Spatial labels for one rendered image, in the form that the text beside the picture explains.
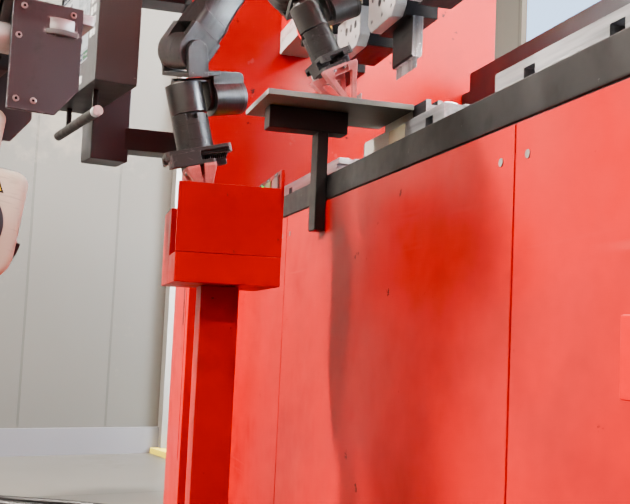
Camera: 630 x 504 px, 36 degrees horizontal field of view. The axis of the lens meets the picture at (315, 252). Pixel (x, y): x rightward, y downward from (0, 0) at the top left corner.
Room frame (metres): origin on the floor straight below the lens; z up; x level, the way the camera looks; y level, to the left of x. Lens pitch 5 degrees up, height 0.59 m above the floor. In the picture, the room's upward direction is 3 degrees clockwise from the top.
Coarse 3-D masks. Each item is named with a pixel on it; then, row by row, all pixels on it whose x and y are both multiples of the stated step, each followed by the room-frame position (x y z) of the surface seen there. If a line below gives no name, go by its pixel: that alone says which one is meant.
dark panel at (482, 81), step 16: (608, 0) 2.01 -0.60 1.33; (624, 0) 1.96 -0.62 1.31; (576, 16) 2.13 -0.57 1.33; (592, 16) 2.07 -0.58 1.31; (544, 32) 2.27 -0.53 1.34; (560, 32) 2.20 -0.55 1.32; (528, 48) 2.35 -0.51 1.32; (544, 48) 2.27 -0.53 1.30; (496, 64) 2.51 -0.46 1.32; (512, 64) 2.42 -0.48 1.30; (480, 80) 2.60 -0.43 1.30; (480, 96) 2.60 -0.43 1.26
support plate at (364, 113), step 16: (272, 96) 1.62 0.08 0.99; (288, 96) 1.61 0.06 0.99; (304, 96) 1.61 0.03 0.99; (320, 96) 1.62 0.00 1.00; (336, 96) 1.63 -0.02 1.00; (256, 112) 1.74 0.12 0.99; (352, 112) 1.71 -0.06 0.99; (368, 112) 1.70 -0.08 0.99; (384, 112) 1.70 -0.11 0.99; (400, 112) 1.69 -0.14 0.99
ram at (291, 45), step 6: (282, 18) 2.55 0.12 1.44; (282, 24) 2.55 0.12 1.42; (294, 30) 2.42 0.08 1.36; (288, 36) 2.48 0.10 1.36; (294, 36) 2.42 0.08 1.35; (282, 42) 2.54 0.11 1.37; (288, 42) 2.48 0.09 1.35; (294, 42) 2.45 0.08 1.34; (300, 42) 2.45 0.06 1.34; (282, 48) 2.54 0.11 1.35; (288, 48) 2.51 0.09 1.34; (294, 48) 2.50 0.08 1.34; (300, 48) 2.50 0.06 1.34; (282, 54) 2.56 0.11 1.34; (288, 54) 2.56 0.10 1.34; (294, 54) 2.56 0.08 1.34; (300, 54) 2.56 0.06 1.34; (306, 54) 2.55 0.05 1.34
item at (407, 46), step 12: (408, 24) 1.73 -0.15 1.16; (420, 24) 1.71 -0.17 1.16; (396, 36) 1.79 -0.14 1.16; (408, 36) 1.73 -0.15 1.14; (420, 36) 1.71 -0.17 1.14; (396, 48) 1.79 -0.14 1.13; (408, 48) 1.73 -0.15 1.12; (420, 48) 1.71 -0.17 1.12; (396, 60) 1.78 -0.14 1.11; (408, 60) 1.74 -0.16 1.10; (396, 72) 1.81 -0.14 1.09
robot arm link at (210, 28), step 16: (208, 0) 1.43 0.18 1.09; (224, 0) 1.45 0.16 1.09; (240, 0) 1.47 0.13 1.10; (192, 16) 1.43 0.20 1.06; (208, 16) 1.43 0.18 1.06; (224, 16) 1.45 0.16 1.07; (176, 32) 1.45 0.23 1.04; (192, 32) 1.42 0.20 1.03; (208, 32) 1.43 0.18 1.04; (224, 32) 1.45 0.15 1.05; (160, 48) 1.45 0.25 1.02; (176, 48) 1.42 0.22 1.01; (208, 48) 1.44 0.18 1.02; (176, 64) 1.44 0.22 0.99
